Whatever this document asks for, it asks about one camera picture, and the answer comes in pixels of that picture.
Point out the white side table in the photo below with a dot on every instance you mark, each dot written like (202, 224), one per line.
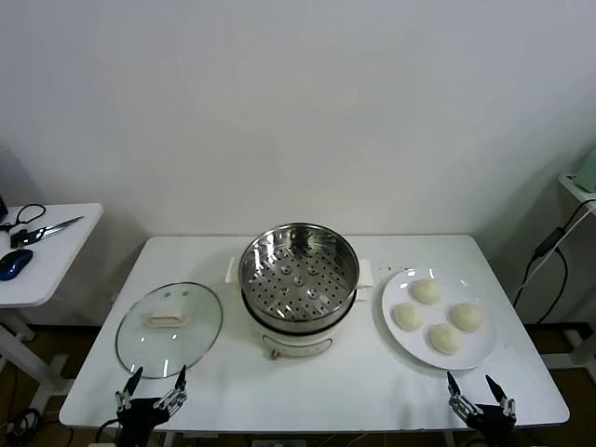
(60, 261)

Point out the white steamed baozi bun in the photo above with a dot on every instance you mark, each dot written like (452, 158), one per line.
(445, 339)
(408, 317)
(426, 292)
(465, 317)

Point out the pale green appliance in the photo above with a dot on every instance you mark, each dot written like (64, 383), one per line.
(587, 172)

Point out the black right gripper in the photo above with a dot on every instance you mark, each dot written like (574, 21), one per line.
(491, 423)

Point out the perforated steel steamer basket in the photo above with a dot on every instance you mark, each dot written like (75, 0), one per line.
(298, 279)

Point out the round white plate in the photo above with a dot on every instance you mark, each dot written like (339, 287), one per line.
(437, 314)

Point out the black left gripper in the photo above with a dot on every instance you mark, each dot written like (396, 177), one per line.
(139, 412)

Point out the blue computer mouse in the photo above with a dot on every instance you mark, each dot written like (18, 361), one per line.
(14, 264)

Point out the black device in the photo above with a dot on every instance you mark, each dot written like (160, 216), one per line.
(2, 209)

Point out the round glass pot lid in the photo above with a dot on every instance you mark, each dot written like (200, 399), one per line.
(195, 321)

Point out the white electric cooking pot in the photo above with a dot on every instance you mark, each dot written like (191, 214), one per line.
(298, 345)

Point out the white shelf table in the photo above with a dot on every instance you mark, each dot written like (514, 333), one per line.
(570, 183)

